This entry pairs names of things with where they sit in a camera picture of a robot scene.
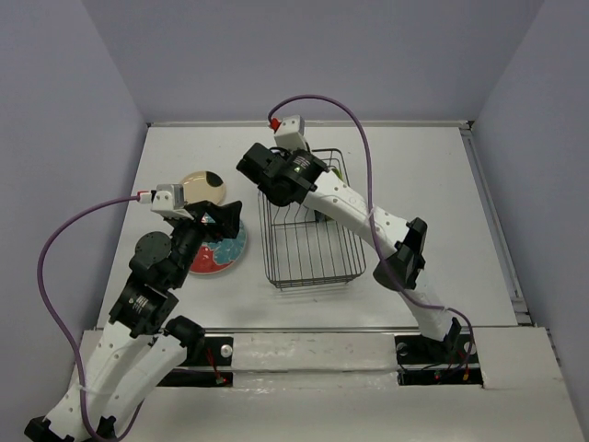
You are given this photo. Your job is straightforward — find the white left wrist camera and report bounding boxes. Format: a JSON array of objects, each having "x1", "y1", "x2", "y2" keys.
[{"x1": 151, "y1": 184, "x2": 191, "y2": 219}]

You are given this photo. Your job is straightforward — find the red and teal plate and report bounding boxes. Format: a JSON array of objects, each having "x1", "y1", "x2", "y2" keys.
[{"x1": 190, "y1": 220, "x2": 248, "y2": 275}]

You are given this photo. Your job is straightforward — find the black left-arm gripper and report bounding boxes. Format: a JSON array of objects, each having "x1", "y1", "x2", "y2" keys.
[{"x1": 170, "y1": 199, "x2": 244, "y2": 286}]

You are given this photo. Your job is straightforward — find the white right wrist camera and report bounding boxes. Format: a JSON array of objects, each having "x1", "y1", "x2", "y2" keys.
[{"x1": 274, "y1": 115, "x2": 307, "y2": 151}]

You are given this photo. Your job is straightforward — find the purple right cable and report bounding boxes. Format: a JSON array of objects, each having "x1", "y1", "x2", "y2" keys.
[{"x1": 267, "y1": 94, "x2": 475, "y2": 372}]

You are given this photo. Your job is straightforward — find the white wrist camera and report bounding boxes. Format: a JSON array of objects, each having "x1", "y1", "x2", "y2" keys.
[
  {"x1": 151, "y1": 184, "x2": 191, "y2": 219},
  {"x1": 274, "y1": 115, "x2": 307, "y2": 151}
]

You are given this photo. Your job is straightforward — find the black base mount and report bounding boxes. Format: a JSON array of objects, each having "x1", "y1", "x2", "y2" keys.
[
  {"x1": 395, "y1": 334, "x2": 483, "y2": 387},
  {"x1": 158, "y1": 335, "x2": 234, "y2": 388}
]

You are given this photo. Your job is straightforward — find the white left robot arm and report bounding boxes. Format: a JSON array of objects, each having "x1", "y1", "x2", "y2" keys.
[{"x1": 24, "y1": 198, "x2": 241, "y2": 441}]

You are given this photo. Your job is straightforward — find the purple cable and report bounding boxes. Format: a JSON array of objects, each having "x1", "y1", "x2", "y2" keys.
[
  {"x1": 37, "y1": 192, "x2": 153, "y2": 439},
  {"x1": 267, "y1": 94, "x2": 475, "y2": 372}
]

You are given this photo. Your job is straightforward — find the lime green plate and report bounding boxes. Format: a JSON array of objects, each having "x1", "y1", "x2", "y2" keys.
[{"x1": 329, "y1": 167, "x2": 343, "y2": 180}]

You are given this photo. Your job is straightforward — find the grey wire dish rack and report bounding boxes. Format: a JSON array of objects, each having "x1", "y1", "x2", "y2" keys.
[{"x1": 257, "y1": 147, "x2": 368, "y2": 291}]

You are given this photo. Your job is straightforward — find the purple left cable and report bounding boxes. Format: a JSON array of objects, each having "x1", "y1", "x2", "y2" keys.
[{"x1": 37, "y1": 192, "x2": 153, "y2": 439}]

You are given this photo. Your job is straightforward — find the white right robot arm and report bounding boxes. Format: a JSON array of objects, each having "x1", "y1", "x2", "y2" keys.
[{"x1": 237, "y1": 143, "x2": 460, "y2": 361}]

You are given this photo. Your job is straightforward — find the beige plate black spot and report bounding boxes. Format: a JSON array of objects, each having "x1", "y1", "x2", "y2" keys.
[{"x1": 179, "y1": 170, "x2": 226, "y2": 204}]

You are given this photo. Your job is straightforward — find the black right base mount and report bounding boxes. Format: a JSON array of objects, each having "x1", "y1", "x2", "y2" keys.
[{"x1": 395, "y1": 334, "x2": 483, "y2": 387}]

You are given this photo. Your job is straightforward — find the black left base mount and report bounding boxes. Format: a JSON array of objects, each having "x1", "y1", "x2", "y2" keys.
[{"x1": 158, "y1": 335, "x2": 234, "y2": 388}]

